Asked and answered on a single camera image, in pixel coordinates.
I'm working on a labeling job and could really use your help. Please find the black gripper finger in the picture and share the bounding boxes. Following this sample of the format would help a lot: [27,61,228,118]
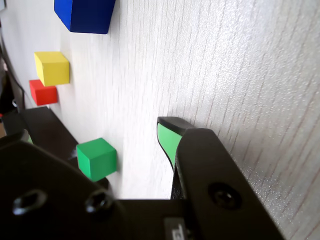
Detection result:
[156,116,286,240]
[0,129,141,240]

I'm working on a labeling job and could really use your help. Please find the green wooden cube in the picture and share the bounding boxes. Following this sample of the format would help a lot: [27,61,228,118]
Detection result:
[75,137,118,182]

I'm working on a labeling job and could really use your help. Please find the red wooden cube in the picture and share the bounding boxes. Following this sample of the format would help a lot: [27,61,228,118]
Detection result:
[28,79,59,107]

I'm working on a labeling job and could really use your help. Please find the yellow wooden cube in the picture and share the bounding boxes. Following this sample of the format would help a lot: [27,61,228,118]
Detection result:
[34,51,70,87]

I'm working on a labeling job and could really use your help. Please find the blue wooden cube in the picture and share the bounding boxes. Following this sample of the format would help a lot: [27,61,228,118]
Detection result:
[53,0,117,35]

